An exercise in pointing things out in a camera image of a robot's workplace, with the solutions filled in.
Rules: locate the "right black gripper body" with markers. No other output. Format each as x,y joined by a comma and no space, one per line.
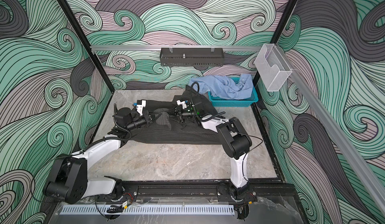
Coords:
180,115

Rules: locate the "black corner post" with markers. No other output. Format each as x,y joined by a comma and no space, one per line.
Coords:
287,10
85,42

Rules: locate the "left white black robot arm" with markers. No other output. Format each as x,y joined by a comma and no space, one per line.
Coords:
68,178

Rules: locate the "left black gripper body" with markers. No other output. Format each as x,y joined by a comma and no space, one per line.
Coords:
147,120

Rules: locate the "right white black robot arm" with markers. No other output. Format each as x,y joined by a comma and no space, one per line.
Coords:
230,133

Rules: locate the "light blue shirt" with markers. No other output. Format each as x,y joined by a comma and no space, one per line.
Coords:
224,87

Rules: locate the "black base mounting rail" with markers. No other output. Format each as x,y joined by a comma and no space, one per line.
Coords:
180,189

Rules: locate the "teal plastic basket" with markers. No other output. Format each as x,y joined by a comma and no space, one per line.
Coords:
218,102

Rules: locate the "aluminium rail right wall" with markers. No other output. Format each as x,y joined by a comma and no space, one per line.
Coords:
306,81

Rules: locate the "black perforated metal tray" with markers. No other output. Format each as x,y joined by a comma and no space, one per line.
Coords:
186,57

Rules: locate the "black corner post right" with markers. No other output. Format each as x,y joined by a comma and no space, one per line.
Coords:
287,10

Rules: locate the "white slotted cable duct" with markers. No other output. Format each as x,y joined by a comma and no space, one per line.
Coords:
183,209

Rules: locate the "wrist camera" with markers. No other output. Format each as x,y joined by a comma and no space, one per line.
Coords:
140,105
182,104

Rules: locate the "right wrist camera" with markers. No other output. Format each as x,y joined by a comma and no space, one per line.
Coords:
182,104

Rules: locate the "dark grey pinstriped shirt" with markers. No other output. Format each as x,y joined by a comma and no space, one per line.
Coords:
177,127

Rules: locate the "black corner post left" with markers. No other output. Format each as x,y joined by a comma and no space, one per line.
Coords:
85,42

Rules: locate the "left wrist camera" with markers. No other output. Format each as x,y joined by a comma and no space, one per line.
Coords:
140,105

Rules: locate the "aluminium horizontal rail back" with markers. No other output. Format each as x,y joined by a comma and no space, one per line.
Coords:
96,48

